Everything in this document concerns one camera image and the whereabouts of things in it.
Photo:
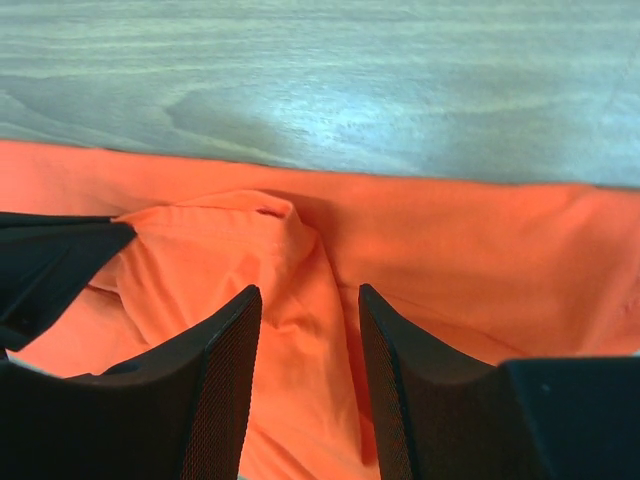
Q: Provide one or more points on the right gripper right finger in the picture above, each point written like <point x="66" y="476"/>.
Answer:
<point x="441" y="414"/>

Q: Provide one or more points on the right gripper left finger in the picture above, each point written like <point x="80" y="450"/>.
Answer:
<point x="177" y="411"/>

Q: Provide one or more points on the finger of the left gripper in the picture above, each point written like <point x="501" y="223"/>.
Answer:
<point x="46" y="261"/>

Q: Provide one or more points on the orange t-shirt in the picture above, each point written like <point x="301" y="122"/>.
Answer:
<point x="498" y="272"/>

